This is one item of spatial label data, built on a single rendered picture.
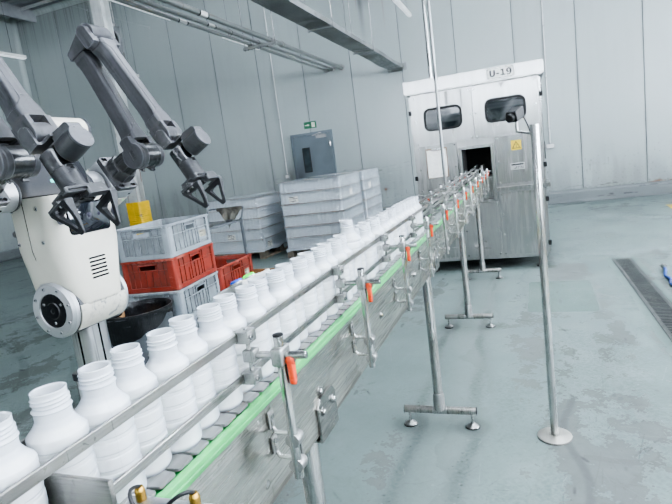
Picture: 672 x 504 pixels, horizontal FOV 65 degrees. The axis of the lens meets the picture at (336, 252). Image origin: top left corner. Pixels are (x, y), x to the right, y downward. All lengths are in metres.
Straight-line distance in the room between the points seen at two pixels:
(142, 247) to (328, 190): 4.58
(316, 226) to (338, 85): 4.78
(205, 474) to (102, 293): 0.95
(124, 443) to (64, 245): 0.96
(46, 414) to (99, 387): 0.06
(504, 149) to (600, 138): 5.73
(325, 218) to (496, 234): 2.96
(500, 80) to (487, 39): 5.71
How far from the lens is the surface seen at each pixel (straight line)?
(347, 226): 1.46
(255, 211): 8.51
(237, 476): 0.86
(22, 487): 0.59
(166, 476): 0.75
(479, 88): 5.88
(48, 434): 0.64
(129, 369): 0.71
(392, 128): 11.66
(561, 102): 11.39
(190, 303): 3.78
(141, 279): 3.78
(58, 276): 1.60
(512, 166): 5.85
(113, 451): 0.68
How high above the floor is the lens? 1.36
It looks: 9 degrees down
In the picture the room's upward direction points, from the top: 7 degrees counter-clockwise
